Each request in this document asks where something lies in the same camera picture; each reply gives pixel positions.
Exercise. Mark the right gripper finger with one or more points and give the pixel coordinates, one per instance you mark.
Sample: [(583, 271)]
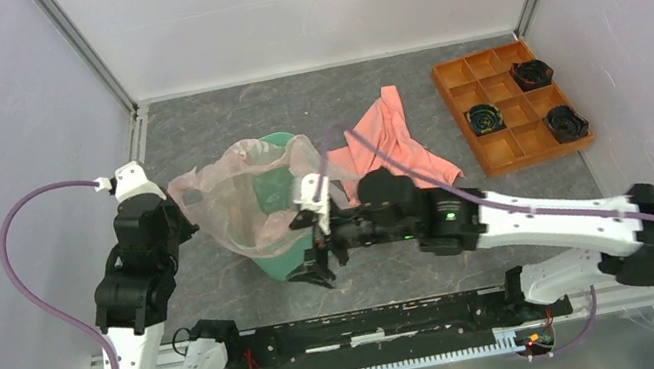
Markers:
[(303, 219), (315, 271)]

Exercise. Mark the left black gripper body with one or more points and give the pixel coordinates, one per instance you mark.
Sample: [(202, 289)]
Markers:
[(182, 227)]

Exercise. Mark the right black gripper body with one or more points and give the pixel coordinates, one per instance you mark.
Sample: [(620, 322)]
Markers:
[(340, 239)]

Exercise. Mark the green plastic trash bin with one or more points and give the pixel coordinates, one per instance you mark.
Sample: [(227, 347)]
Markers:
[(265, 177)]

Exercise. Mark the translucent pink plastic trash bag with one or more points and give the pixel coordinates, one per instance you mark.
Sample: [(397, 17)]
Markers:
[(206, 197)]

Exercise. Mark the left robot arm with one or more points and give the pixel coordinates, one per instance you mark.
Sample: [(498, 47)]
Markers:
[(139, 280)]

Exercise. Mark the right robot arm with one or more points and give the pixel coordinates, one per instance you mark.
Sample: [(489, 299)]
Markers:
[(603, 239)]

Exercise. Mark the salmon pink cloth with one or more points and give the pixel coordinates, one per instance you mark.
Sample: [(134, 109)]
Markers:
[(384, 126)]

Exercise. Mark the black green bag roll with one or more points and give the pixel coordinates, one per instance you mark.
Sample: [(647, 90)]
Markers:
[(484, 119)]

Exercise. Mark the orange compartment tray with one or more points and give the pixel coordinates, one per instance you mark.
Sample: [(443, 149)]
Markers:
[(484, 77)]

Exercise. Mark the black bag roll top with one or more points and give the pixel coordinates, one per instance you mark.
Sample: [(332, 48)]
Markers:
[(531, 75)]

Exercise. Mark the black bag roll right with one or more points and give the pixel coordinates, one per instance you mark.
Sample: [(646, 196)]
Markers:
[(566, 125)]

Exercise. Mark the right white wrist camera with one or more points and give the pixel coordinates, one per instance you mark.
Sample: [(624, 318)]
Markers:
[(311, 193)]

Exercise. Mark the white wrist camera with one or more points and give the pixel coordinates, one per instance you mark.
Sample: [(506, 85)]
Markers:
[(129, 180), (311, 193)]

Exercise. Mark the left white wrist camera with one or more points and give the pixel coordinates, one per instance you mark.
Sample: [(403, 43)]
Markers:
[(129, 180)]

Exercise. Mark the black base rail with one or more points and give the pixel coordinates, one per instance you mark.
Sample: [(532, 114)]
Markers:
[(403, 335)]

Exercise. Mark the left corner aluminium post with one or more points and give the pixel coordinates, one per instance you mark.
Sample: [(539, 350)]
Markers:
[(65, 25)]

